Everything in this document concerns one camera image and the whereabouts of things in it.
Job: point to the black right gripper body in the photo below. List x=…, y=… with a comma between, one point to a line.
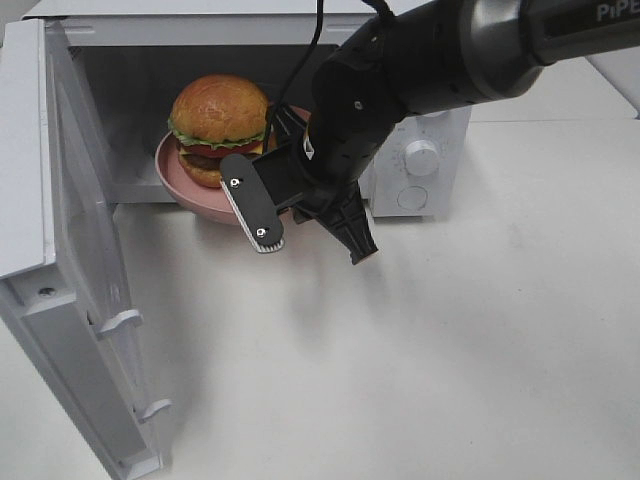
x=332, y=152

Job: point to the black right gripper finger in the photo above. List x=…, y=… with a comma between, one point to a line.
x=289, y=122
x=345, y=218

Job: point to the burger with lettuce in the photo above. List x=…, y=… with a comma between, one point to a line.
x=215, y=116

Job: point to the round door release button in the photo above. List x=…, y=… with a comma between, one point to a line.
x=412, y=198

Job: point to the pink round plate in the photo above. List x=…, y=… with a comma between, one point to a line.
x=209, y=203

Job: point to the white microwave door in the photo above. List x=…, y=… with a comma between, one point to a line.
x=64, y=290

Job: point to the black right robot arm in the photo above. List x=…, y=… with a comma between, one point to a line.
x=440, y=56

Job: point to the lower white control knob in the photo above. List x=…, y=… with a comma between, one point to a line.
x=421, y=158

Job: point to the white microwave oven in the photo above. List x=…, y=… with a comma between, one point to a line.
x=130, y=59

